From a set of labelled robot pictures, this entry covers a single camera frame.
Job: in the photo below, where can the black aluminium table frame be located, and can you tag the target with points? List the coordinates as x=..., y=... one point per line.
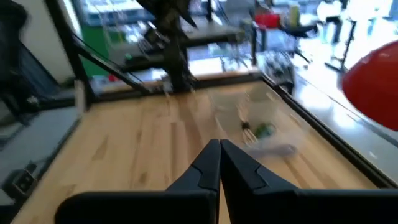
x=69, y=46

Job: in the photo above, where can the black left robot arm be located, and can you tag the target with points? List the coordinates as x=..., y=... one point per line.
x=174, y=46

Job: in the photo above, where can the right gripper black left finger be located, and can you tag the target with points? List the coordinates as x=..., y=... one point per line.
x=186, y=205

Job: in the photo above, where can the grey desk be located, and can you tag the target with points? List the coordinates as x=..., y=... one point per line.
x=211, y=31

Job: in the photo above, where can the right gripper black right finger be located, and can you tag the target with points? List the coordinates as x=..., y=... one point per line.
x=264, y=205

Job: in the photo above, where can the clear plastic bin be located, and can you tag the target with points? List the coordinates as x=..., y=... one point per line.
x=286, y=124

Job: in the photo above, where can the black round chair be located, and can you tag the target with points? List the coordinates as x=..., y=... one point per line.
x=12, y=46

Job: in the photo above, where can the red box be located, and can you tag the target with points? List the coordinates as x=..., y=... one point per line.
x=267, y=20

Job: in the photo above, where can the yellow-green container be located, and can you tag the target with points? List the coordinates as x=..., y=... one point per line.
x=293, y=14

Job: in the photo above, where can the red desk lamp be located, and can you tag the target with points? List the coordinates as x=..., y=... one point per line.
x=373, y=87

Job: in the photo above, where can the backlit computer keyboard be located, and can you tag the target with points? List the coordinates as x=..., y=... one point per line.
x=147, y=42

